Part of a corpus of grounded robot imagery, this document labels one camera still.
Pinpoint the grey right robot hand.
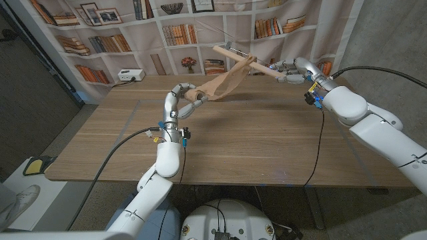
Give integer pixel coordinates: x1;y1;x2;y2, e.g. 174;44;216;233
268;56;338;92

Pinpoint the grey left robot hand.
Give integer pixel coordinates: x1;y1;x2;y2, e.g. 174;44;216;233
162;82;209;133

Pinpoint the tan adhesive wrap strip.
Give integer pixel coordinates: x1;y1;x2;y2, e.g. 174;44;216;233
184;55;258;103

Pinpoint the wooden hanger with metal hook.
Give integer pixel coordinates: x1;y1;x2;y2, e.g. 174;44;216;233
212;41;288;79

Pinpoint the white power strip box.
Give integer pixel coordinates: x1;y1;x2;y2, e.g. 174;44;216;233
117;69;146;82

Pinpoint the printed bookshelf backdrop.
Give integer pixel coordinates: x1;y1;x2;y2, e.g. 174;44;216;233
6;0;364;101

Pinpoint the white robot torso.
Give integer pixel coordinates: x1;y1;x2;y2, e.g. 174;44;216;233
179;199;277;240

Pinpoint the dark grey door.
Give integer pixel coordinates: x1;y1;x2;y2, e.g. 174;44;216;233
0;6;84;171

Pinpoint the grey metal table leg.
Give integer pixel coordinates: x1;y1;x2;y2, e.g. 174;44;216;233
305;186;326;231

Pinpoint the yellow and black floor pad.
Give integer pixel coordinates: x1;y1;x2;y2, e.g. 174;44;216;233
22;155;56;177

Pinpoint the white floor board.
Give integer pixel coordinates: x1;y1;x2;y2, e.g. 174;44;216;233
0;156;67;231

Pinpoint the person's white shoe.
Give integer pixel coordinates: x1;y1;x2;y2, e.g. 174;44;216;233
0;185;41;227

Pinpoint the black power strip cable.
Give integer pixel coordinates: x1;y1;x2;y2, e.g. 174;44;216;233
111;77;137;88

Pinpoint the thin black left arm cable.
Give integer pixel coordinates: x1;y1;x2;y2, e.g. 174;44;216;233
158;146;187;240

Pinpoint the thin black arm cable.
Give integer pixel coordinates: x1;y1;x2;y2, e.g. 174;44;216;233
158;146;187;240
303;109;325;187

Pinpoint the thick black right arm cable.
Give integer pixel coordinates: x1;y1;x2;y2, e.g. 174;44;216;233
328;65;427;90

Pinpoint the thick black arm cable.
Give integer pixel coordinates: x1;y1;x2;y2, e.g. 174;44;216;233
328;65;427;90
66;127;161;231

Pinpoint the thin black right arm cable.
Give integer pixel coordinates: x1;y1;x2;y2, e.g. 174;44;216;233
303;109;325;187

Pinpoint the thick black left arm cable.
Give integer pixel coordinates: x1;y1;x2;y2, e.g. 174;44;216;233
66;127;161;231

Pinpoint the black torso cable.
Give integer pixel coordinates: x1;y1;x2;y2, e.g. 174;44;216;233
199;199;228;233

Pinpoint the black door handle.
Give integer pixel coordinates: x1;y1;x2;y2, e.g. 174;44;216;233
0;29;17;43

